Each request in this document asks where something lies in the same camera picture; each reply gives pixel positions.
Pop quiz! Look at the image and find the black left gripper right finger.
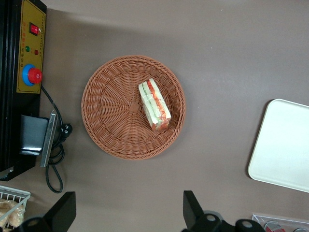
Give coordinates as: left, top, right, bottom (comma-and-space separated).
183, 190, 266, 232

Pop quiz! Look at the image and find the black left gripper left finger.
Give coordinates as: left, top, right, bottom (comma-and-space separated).
18, 191, 77, 232

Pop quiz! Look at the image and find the plastic sandwich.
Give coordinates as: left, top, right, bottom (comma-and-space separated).
138, 77, 172, 132

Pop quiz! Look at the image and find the white plastic tray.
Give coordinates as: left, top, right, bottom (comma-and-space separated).
248, 98, 309, 193

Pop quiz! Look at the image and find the round brown wicker basket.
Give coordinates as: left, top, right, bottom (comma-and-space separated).
81, 55, 186, 160

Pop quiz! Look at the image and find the bagged beige snack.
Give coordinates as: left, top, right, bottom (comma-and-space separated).
0, 198, 26, 229

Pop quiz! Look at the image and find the grey metal plate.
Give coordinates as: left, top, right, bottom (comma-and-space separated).
40, 110, 58, 168

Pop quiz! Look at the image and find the black box on machine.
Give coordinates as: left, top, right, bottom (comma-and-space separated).
19, 115, 49, 156

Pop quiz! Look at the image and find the clear plastic container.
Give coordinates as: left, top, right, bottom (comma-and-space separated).
252, 213, 309, 232

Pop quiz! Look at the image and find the black machine housing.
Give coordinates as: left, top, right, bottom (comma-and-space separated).
0, 0, 48, 182

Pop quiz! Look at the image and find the red emergency stop button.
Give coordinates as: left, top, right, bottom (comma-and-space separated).
22, 63, 43, 87

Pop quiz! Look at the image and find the yellow control panel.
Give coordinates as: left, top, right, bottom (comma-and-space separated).
16, 0, 47, 94

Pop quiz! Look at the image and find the white wire basket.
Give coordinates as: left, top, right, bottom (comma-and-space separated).
0, 185, 31, 229

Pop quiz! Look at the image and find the black power cable with plug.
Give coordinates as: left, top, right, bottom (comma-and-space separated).
40, 85, 73, 193

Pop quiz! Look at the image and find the red rocker switch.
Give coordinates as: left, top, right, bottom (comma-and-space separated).
28, 22, 42, 37

